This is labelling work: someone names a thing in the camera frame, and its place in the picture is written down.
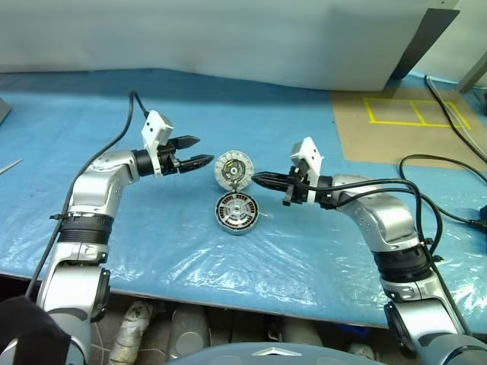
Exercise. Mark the dark power adapter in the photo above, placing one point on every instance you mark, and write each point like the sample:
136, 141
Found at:
483, 216

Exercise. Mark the silver spoked rotor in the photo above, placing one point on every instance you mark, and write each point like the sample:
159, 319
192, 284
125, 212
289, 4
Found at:
236, 210

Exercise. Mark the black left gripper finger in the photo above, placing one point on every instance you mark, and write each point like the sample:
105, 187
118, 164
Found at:
187, 142
196, 162

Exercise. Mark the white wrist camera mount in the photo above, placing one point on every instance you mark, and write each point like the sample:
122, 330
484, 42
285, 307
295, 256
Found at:
154, 127
310, 152

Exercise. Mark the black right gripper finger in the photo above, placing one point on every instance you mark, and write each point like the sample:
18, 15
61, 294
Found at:
275, 186
274, 177

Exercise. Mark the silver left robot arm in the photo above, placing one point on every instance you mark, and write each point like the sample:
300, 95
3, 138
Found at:
95, 190

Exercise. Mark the thin metal strip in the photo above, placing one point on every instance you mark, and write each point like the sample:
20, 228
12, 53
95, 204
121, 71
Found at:
10, 166

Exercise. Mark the blue crate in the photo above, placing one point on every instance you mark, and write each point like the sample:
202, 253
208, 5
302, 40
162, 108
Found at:
350, 329

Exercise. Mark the grey robot torso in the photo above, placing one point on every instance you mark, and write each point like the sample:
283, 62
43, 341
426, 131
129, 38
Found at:
270, 353

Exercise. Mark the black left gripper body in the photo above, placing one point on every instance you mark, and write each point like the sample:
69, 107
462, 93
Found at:
169, 159

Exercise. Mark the brown cardboard sheet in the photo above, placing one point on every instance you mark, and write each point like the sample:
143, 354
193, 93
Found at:
354, 137

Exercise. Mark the round silver motor housing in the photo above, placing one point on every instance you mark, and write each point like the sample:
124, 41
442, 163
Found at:
236, 230

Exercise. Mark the grey rounded cylinder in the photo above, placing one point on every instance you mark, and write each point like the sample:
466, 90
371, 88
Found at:
189, 332

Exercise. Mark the grey rounded shape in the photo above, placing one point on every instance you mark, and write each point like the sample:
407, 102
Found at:
302, 332

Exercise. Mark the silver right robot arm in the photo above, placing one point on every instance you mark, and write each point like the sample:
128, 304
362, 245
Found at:
384, 216

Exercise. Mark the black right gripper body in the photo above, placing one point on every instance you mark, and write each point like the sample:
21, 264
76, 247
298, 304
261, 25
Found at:
298, 190

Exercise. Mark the white fuzzy rounded shape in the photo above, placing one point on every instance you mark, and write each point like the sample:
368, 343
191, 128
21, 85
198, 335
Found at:
131, 334

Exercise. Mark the round white hinged motor lid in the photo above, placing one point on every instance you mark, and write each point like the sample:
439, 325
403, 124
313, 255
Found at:
233, 169

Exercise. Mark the grey aluminium profile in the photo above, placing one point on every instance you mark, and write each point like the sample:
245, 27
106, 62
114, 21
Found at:
475, 72

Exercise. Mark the dark sleeved person forearm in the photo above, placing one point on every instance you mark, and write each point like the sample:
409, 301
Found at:
26, 334

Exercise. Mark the blue plastic table sheet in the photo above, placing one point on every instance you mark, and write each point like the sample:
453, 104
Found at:
76, 114

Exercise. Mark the white cloth backdrop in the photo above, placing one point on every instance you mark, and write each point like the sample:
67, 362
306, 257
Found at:
190, 38

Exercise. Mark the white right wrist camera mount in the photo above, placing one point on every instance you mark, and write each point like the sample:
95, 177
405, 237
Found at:
310, 152

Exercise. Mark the white shoe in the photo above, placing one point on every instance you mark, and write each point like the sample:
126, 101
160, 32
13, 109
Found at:
361, 350

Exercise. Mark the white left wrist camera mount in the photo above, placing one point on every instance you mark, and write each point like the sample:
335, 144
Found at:
154, 127

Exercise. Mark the black slanted panel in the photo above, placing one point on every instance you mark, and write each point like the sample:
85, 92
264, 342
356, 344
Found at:
426, 42

